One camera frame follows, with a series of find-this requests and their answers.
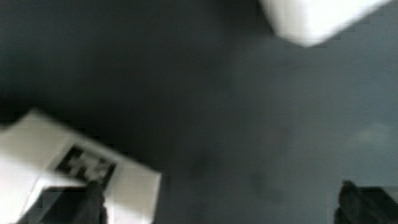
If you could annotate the white square table top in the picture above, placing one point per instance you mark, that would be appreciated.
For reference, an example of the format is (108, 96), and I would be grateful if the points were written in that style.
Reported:
(310, 20)

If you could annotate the white table leg front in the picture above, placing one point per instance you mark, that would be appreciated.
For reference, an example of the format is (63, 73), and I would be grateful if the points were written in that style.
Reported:
(53, 157)

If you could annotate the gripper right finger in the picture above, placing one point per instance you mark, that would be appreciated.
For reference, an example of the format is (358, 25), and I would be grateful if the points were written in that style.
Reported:
(367, 204)

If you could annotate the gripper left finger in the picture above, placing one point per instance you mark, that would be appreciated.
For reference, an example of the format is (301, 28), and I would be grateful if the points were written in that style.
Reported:
(69, 205)

